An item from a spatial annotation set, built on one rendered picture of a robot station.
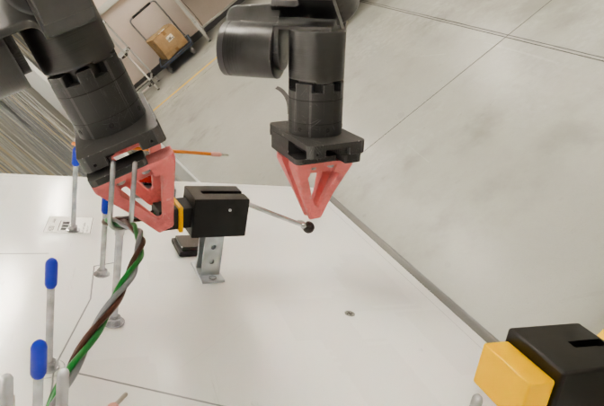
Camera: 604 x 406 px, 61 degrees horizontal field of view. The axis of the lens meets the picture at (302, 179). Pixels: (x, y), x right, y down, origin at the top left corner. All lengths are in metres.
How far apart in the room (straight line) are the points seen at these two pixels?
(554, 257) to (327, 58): 1.33
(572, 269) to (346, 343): 1.27
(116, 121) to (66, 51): 0.06
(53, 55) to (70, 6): 0.06
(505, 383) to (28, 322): 0.36
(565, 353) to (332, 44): 0.32
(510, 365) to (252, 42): 0.36
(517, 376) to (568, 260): 1.39
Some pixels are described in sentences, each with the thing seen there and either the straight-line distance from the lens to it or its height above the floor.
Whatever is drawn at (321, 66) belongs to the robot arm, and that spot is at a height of 1.14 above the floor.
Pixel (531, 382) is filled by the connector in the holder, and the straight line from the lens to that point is 0.34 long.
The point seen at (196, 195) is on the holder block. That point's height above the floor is 1.13.
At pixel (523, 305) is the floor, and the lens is 1.67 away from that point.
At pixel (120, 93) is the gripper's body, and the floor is 1.25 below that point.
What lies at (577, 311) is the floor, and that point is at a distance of 1.62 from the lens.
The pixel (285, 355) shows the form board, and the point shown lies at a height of 1.02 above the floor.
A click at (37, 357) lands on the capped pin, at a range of 0.31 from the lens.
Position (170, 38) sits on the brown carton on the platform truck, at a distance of 7.85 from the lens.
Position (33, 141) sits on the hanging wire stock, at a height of 1.19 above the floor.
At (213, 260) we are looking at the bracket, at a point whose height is 1.05.
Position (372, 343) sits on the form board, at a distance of 0.49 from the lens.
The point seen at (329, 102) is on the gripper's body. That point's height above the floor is 1.11.
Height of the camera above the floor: 1.31
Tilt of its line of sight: 27 degrees down
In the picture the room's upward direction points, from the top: 41 degrees counter-clockwise
